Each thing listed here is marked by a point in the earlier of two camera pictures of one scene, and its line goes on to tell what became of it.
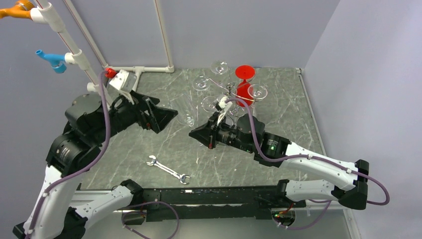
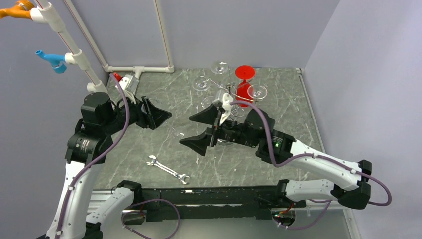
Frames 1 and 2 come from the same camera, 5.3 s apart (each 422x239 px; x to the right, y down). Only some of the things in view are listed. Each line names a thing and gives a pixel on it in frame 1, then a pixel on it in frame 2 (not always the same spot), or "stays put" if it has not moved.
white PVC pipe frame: [44, 14] stays put
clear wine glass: [201, 83] stays put
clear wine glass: [186, 114] to [175, 128]
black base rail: [209, 202] stays put
